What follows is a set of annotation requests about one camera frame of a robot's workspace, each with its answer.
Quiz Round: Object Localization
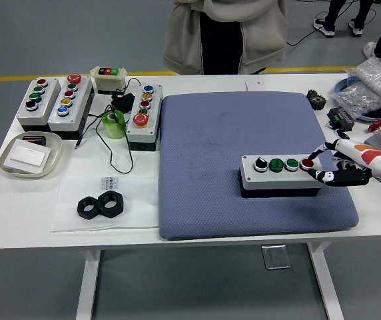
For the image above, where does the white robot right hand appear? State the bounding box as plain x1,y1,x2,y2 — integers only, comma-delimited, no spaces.
305,138,381,190

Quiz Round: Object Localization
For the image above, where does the four-button control box with knob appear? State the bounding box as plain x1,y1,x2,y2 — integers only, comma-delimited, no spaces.
238,153,327,200

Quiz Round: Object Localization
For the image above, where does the five-button box, blue button end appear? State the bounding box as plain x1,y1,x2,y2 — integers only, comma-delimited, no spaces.
125,83,164,153

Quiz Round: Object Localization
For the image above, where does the five-button box, mushroom beside green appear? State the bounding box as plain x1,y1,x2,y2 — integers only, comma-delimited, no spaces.
47,73,95,140

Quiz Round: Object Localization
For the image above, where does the black module with green connector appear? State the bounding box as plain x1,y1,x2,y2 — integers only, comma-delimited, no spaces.
326,107,356,132

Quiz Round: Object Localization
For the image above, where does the clear bag of washers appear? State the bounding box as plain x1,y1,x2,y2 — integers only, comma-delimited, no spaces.
330,56,381,119

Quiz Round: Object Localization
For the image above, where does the blue round plate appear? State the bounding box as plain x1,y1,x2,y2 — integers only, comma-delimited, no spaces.
333,77,381,123

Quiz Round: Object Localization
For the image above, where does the black gear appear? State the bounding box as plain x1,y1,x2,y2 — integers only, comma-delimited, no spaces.
306,89,327,110

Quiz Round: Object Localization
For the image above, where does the white table leg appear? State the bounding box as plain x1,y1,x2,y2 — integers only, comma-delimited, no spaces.
75,249,102,320
306,242,344,320

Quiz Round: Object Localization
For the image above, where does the silver floor plate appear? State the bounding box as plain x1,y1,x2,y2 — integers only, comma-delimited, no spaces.
261,244,292,270

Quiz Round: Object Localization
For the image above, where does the blue-grey quilted mat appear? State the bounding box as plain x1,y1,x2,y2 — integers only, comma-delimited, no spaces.
157,91,360,241

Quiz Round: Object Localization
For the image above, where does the clear printed plastic bag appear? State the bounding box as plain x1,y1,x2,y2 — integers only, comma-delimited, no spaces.
49,176,160,233

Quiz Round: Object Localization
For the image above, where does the black power adapter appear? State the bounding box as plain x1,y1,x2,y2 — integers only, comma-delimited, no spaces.
110,93,135,113

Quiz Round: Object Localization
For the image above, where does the green tape roll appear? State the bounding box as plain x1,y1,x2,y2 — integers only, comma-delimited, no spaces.
101,110,126,140

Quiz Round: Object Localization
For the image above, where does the large black hex nut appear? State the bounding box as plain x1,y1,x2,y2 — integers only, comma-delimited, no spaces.
96,190,125,218

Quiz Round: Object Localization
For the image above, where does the small black hex nut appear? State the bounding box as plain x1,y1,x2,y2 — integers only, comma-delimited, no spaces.
76,196,99,220

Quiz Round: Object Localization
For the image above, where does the white shallow tray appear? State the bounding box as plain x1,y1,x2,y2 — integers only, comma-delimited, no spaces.
0,131,63,180

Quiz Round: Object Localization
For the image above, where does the brown small block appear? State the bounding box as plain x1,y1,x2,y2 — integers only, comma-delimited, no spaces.
21,134,48,147

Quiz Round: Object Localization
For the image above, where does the white flat panel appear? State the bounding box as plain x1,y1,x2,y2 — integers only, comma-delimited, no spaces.
3,139,52,175

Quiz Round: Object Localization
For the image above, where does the black floor cable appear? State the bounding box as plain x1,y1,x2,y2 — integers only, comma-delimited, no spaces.
286,11,328,46

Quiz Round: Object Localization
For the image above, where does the cream switch box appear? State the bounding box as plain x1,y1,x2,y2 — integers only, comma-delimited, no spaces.
89,65,127,95

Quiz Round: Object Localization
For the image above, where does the black adapter cable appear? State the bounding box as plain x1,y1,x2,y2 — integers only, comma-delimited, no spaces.
74,77,141,175

